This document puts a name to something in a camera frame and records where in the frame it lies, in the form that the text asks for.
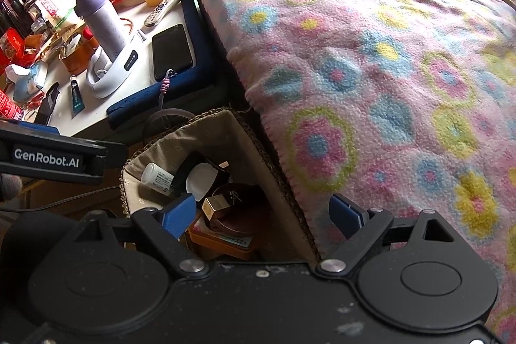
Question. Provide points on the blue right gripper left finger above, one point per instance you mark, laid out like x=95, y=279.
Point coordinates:
x=177, y=216

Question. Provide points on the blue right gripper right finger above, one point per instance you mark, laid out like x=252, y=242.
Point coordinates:
x=348, y=217

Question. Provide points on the black compact case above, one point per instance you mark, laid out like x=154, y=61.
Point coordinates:
x=198, y=176

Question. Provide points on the orange translucent plastic box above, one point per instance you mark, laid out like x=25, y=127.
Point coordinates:
x=239, y=248

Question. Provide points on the black gold lipstick tube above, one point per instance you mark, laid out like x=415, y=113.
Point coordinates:
x=223, y=203

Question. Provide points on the dark red round lid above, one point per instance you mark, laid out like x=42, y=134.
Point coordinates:
x=250, y=219

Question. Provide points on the small white pill bottle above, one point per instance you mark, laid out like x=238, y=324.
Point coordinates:
x=157, y=179

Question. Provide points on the teal tube on desk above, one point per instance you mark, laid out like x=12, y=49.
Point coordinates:
x=77, y=101

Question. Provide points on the lined woven storage basket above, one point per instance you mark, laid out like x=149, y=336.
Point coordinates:
x=227, y=141

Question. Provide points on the white bottle stand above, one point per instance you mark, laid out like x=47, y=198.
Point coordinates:
x=105, y=76

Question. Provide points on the blue table edge cushion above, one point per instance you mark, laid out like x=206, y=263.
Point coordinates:
x=207, y=53

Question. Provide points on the pink floral fleece blanket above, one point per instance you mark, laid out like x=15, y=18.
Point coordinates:
x=405, y=105

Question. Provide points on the lavender thermos bottle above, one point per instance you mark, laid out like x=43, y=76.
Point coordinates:
x=103, y=21

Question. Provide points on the black smartphone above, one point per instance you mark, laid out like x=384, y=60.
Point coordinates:
x=170, y=51

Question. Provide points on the white remote control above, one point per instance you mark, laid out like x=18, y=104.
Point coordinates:
x=160, y=12

